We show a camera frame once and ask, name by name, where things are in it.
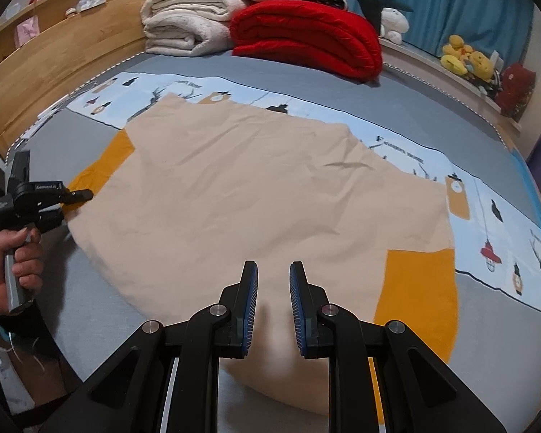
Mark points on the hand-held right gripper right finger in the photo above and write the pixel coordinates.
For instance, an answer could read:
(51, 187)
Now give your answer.
(297, 307)

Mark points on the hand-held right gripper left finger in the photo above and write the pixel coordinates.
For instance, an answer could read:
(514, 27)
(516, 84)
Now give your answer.
(250, 307)

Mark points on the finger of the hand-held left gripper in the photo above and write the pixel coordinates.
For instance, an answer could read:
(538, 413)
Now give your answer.
(81, 196)

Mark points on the large beige garment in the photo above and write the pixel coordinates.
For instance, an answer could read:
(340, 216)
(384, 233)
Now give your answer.
(252, 180)

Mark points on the person's left hand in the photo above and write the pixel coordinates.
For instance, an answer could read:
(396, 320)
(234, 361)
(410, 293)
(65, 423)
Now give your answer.
(2, 275)

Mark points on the wooden headboard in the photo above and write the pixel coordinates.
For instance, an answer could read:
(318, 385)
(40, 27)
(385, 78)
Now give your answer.
(72, 56)

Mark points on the pink pouch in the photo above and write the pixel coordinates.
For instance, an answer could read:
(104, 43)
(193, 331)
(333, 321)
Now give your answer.
(28, 31)

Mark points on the pale blue tissue pack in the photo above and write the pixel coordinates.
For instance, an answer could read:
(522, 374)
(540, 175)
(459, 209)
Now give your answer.
(91, 1)

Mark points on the folded cream fleece blanket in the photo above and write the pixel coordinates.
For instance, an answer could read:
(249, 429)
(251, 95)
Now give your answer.
(185, 18)

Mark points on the grey printed bed sheet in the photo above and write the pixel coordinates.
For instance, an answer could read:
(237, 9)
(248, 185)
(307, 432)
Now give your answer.
(297, 85)

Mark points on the folded red blanket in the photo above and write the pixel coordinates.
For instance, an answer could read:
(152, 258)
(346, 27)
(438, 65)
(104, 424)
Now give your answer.
(306, 36)

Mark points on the beige bedside ledge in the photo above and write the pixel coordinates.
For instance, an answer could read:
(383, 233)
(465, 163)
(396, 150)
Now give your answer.
(426, 62)

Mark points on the purple box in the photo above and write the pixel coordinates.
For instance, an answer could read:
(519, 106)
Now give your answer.
(537, 164)

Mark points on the yellow plush toy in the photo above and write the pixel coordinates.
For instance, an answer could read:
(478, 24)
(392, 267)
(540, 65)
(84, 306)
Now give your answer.
(481, 64)
(455, 54)

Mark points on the white plush toy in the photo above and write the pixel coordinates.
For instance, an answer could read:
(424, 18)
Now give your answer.
(394, 25)

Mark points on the dark red plush bag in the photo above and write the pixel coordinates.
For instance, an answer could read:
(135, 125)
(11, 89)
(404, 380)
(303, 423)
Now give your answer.
(516, 88)

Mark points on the blue curtain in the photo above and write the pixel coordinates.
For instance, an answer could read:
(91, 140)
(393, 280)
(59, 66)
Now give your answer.
(455, 4)

